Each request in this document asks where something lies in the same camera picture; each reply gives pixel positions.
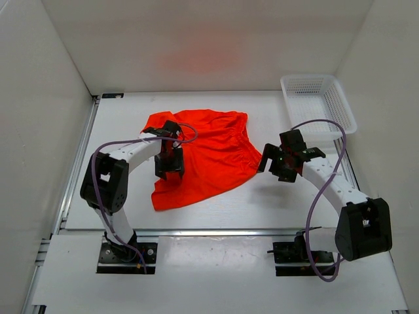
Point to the aluminium table edge rail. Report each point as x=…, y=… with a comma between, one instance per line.
x=218, y=232

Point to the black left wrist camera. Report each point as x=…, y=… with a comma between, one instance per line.
x=170, y=129

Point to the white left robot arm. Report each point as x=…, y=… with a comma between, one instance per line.
x=105, y=184

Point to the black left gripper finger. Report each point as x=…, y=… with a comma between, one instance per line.
x=161, y=172
x=180, y=171

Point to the aluminium right frame rail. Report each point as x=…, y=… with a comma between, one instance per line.
x=345, y=165

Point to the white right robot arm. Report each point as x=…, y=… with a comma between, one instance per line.
x=364, y=227

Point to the aluminium frame rail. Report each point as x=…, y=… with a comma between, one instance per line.
x=63, y=209
x=345, y=165

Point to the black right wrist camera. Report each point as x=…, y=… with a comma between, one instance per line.
x=293, y=144

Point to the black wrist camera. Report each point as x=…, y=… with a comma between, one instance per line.
x=170, y=129
x=293, y=144

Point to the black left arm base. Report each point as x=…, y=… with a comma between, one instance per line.
x=119, y=259

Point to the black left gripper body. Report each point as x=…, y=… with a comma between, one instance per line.
x=170, y=159

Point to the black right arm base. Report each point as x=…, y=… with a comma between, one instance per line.
x=291, y=259

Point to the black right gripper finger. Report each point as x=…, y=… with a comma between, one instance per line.
x=270, y=152
x=287, y=175

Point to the white plastic mesh basket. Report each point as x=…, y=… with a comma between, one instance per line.
x=314, y=98

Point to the aluminium left frame rail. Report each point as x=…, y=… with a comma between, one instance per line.
x=63, y=209

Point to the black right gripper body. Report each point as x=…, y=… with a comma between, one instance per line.
x=281, y=161

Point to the orange mesh shorts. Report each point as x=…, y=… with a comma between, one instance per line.
x=218, y=157

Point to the black corner label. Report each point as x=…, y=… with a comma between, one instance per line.
x=112, y=95

